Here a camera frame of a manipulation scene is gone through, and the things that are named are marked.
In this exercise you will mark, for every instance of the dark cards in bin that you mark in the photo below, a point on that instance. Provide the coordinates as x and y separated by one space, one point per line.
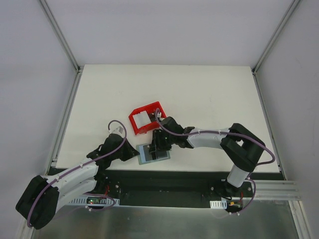
152 116

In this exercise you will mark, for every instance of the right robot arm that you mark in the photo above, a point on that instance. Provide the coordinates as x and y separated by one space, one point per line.
242 146

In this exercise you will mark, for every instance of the aluminium frame rail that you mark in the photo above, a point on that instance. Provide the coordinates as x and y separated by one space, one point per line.
287 79
45 78

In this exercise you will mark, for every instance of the dark card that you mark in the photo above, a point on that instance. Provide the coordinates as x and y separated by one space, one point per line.
149 156
163 155

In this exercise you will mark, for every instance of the white cards stack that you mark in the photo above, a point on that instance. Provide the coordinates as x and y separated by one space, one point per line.
141 119

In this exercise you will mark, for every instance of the right white cable duct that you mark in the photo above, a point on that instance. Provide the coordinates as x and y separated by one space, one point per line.
222 204

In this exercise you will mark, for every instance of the left white cable duct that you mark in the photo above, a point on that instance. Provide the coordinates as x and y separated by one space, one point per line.
93 200

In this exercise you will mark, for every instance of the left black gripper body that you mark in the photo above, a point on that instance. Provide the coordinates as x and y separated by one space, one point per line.
130 151

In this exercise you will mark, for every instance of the left aluminium frame rail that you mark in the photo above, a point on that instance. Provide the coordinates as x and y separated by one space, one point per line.
45 78

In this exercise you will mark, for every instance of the white cable duct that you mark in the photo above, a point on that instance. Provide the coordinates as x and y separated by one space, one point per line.
222 204
93 200

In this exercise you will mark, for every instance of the green leather card holder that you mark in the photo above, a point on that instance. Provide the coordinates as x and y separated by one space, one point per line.
141 155

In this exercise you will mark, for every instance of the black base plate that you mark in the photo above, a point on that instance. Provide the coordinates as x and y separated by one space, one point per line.
167 188

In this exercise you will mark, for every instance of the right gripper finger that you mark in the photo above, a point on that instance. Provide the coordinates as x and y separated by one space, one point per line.
155 143
165 146

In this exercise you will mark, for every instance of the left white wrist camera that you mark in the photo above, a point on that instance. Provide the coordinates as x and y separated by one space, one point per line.
119 130

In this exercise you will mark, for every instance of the right aluminium frame rail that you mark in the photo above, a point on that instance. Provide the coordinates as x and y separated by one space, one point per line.
287 79

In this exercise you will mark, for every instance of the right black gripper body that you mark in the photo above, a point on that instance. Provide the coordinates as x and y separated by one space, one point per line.
159 146

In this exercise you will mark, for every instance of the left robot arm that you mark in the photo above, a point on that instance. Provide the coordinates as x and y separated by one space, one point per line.
45 195

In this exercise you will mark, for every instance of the red plastic card bin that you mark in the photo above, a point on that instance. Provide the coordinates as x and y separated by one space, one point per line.
150 108

